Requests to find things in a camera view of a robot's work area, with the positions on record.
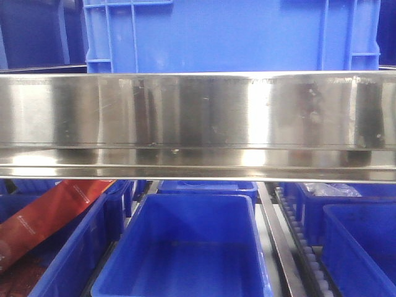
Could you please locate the brown cylindrical capacitor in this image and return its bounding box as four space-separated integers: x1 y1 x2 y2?
1 179 115 273

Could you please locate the blue bin back centre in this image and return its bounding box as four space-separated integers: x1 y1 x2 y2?
157 180 258 205

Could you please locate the blue bin lower centre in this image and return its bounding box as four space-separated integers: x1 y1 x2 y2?
91 194 273 296

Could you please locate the blue bin back right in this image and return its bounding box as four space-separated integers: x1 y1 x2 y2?
280 182 395 246

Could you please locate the blue bin upper shelf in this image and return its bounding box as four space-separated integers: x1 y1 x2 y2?
83 1 381 73

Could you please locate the stainless steel shelf beam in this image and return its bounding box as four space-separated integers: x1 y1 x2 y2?
1 71 395 183

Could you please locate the blue bin lower left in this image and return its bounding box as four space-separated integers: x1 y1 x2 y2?
1 181 133 296

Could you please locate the blue bin lower right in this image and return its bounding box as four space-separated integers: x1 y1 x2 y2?
321 204 395 296

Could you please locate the dark blue bin upper left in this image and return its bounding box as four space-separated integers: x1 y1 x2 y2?
1 1 88 70

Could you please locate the clear plastic bag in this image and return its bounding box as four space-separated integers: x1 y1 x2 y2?
303 183 362 197

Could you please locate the white roller track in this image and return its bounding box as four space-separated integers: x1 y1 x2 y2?
275 186 340 296

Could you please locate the steel shelf rail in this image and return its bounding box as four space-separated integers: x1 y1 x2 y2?
257 182 307 296

